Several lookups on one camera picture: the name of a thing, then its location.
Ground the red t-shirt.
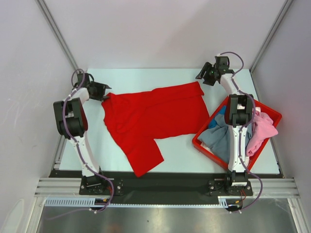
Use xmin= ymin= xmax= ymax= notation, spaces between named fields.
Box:
xmin=102 ymin=82 xmax=209 ymax=177

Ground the aluminium front rail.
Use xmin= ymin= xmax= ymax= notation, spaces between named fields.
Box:
xmin=35 ymin=178 xmax=300 ymax=199

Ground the aluminium corner post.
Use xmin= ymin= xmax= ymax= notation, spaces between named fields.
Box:
xmin=249 ymin=0 xmax=294 ymax=74
xmin=35 ymin=0 xmax=79 ymax=70

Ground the red plastic bin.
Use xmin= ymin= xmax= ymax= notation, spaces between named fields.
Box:
xmin=192 ymin=98 xmax=282 ymax=174

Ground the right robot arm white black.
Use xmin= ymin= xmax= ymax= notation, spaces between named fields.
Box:
xmin=195 ymin=51 xmax=256 ymax=196

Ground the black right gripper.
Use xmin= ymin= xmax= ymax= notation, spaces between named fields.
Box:
xmin=196 ymin=62 xmax=219 ymax=86

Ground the grey cable duct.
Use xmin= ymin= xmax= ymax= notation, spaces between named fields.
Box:
xmin=45 ymin=197 xmax=117 ymax=208
xmin=218 ymin=196 xmax=243 ymax=212

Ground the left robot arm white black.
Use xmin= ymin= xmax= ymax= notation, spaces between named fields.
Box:
xmin=53 ymin=68 xmax=114 ymax=195

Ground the pink t-shirt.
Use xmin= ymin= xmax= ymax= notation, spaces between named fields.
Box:
xmin=246 ymin=111 xmax=278 ymax=157

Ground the left grey cable duct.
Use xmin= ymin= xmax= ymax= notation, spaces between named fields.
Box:
xmin=45 ymin=197 xmax=117 ymax=208

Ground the left aluminium corner post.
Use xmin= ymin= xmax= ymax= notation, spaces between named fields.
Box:
xmin=35 ymin=0 xmax=79 ymax=70

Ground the right grey cable duct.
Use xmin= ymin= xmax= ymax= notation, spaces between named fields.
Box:
xmin=218 ymin=196 xmax=243 ymax=212

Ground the blue t-shirt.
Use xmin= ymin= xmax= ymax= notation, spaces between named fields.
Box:
xmin=208 ymin=106 xmax=226 ymax=129

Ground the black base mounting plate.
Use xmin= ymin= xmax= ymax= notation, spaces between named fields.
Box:
xmin=49 ymin=170 xmax=253 ymax=206

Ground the grey-blue t-shirt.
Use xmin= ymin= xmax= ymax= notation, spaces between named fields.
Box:
xmin=197 ymin=115 xmax=252 ymax=163

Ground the right aluminium corner post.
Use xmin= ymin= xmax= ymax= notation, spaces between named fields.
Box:
xmin=249 ymin=0 xmax=294 ymax=74

